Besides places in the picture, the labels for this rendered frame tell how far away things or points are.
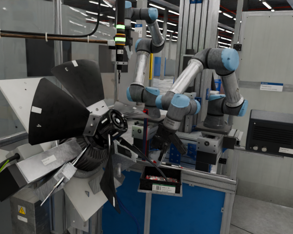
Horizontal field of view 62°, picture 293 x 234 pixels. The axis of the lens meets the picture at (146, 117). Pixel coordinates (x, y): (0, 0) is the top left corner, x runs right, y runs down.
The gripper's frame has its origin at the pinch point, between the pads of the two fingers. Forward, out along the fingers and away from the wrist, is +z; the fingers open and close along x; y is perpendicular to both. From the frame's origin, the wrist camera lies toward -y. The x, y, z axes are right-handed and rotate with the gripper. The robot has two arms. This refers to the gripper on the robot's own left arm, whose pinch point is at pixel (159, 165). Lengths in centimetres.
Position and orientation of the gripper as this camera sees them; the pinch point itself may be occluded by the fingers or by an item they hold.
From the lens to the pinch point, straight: 120.1
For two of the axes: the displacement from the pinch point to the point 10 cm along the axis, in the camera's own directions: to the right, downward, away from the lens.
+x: -3.7, 1.8, -9.1
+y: -8.7, -4.1, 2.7
